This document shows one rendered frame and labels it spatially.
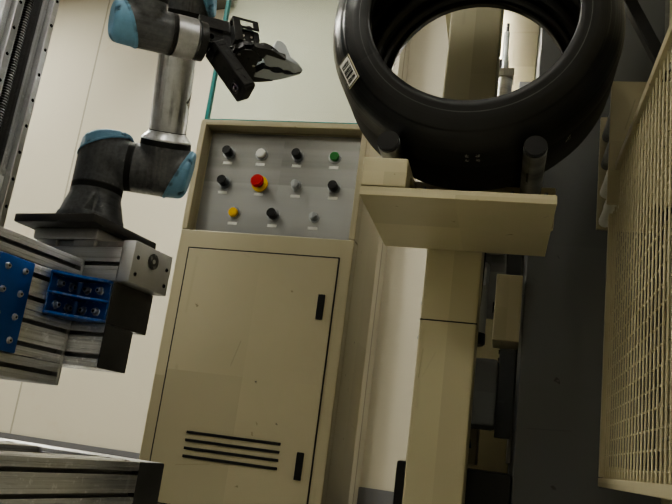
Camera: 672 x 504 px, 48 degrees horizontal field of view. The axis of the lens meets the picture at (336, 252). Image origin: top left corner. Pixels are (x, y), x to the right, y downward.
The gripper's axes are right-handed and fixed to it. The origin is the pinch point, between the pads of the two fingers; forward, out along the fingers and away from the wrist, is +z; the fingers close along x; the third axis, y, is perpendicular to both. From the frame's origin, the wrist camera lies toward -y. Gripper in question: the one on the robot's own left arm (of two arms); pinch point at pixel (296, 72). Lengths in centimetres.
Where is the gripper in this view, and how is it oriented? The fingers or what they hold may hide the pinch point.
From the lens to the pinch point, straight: 150.3
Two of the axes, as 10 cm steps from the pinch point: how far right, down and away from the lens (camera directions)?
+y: -1.6, -8.7, 4.7
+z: 8.7, 1.0, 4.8
